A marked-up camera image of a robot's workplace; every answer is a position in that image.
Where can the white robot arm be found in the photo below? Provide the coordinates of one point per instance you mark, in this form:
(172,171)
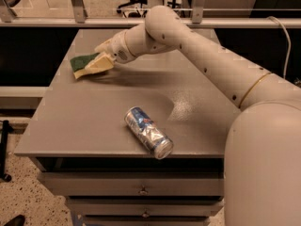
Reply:
(262,178)

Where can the black office chair base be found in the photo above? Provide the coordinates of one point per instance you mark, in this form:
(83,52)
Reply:
(133,3)

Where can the grey drawer cabinet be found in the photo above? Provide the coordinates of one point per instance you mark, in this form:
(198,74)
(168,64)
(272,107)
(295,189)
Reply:
(139,145)

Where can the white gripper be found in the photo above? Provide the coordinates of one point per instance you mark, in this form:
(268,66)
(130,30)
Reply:
(118,50)

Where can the crushed blue energy drink can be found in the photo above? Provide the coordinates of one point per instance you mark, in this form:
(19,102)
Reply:
(153,138)

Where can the middle grey drawer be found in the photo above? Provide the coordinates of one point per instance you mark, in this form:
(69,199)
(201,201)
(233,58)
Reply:
(140,207)

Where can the green and yellow sponge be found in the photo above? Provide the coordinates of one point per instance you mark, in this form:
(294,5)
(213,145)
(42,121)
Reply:
(78,64)

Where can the black stand left edge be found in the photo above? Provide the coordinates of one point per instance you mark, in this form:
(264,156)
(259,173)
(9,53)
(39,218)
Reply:
(6,129)

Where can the grey metal railing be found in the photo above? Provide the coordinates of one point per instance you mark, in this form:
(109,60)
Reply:
(196,13)

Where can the bottom grey drawer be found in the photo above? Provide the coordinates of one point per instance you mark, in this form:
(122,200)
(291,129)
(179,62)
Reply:
(151,221)

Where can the black shoe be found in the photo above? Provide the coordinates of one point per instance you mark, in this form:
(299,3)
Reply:
(17,221)

